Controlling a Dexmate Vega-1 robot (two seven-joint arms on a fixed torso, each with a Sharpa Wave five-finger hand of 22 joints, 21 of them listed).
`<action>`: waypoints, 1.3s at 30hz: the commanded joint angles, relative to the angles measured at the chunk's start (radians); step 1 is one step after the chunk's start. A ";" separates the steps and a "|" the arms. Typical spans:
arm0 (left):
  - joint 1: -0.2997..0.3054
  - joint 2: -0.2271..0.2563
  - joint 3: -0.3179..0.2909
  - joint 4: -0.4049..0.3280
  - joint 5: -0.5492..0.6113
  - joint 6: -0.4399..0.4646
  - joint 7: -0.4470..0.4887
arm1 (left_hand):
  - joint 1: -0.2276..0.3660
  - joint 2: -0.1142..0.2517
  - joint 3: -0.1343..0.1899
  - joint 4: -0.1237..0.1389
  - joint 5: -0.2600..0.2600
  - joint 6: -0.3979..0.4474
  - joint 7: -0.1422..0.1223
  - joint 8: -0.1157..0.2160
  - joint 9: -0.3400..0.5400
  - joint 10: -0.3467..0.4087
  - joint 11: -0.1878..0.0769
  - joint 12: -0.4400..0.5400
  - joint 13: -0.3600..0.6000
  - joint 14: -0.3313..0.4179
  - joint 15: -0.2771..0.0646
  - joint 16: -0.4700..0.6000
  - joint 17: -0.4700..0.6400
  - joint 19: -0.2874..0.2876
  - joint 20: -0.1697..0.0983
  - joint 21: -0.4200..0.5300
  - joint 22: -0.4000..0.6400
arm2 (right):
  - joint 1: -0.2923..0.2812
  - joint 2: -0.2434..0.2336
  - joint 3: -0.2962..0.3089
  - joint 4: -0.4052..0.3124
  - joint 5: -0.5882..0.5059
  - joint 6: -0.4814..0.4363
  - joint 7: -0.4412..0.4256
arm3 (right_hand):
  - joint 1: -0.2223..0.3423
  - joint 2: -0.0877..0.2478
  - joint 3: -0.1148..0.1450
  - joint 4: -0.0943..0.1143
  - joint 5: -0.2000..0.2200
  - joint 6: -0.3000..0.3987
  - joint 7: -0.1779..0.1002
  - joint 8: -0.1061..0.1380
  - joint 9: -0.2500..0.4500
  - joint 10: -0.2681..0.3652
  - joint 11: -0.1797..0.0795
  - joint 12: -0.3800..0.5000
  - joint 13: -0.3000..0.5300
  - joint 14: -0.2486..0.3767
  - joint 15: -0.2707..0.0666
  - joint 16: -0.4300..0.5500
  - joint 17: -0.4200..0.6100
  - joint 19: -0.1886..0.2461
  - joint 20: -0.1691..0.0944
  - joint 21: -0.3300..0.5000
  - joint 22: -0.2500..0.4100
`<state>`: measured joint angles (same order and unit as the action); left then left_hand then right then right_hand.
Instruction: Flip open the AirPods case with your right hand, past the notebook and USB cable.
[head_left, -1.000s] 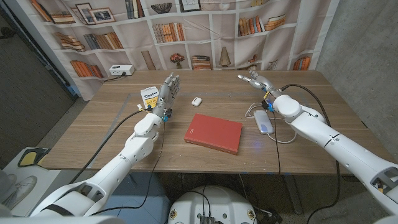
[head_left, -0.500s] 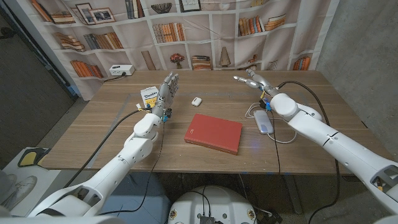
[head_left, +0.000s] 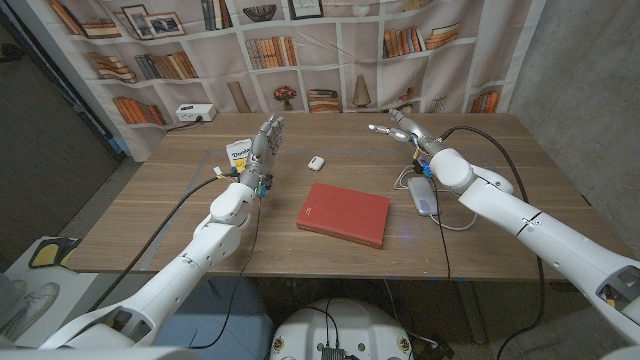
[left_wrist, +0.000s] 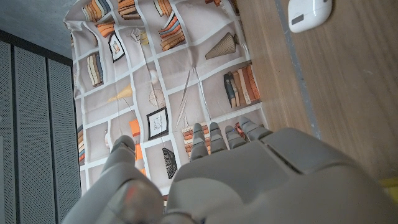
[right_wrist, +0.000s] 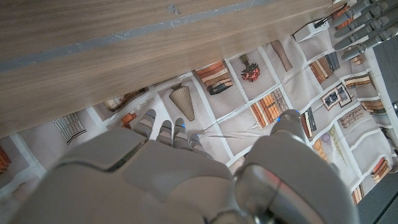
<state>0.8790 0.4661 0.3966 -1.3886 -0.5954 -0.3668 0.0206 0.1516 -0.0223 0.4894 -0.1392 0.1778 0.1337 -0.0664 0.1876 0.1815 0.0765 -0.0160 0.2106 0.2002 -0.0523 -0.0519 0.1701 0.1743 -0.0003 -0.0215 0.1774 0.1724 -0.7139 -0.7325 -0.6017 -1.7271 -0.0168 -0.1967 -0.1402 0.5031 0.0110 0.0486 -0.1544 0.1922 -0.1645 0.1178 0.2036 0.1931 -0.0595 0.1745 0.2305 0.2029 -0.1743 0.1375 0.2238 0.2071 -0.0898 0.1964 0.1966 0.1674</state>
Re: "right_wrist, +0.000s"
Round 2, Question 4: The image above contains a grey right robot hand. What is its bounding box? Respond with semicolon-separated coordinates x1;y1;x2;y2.
9;108;360;224

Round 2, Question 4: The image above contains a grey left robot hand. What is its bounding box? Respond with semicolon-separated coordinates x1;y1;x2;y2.
331;0;398;62

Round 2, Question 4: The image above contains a white power strip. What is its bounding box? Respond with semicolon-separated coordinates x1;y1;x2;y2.
294;20;330;43

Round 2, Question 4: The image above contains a printed bookshelf backdrop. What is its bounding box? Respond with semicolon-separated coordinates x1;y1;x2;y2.
0;6;398;206

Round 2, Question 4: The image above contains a black power strip cord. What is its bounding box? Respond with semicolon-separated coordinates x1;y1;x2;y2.
294;2;348;35

